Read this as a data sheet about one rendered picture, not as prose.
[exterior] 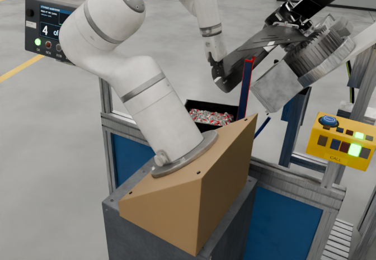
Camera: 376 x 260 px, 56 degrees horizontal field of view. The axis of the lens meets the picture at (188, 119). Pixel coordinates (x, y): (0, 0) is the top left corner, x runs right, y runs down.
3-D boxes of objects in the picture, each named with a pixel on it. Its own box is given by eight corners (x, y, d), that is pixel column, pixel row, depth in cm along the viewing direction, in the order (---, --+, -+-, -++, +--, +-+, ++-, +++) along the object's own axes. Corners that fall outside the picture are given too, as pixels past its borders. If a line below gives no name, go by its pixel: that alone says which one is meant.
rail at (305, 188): (339, 206, 110) (346, 187, 106) (337, 214, 107) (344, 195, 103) (108, 124, 144) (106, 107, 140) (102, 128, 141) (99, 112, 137)
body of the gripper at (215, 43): (214, 33, 127) (220, 62, 131) (225, 25, 134) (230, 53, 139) (196, 35, 130) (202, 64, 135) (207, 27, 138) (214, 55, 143)
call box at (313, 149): (367, 156, 102) (379, 126, 96) (363, 176, 94) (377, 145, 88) (310, 140, 108) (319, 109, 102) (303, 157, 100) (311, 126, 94)
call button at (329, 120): (336, 122, 98) (338, 117, 97) (334, 129, 95) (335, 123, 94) (322, 118, 99) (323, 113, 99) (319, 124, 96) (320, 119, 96)
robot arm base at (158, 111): (185, 171, 73) (136, 95, 70) (139, 182, 87) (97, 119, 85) (233, 126, 85) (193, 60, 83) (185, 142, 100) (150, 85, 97)
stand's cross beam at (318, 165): (332, 170, 162) (334, 164, 160) (330, 175, 159) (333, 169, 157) (291, 157, 169) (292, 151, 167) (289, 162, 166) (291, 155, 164)
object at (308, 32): (311, 28, 141) (308, 24, 141) (320, 26, 127) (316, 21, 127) (283, 52, 144) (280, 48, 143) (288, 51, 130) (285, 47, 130)
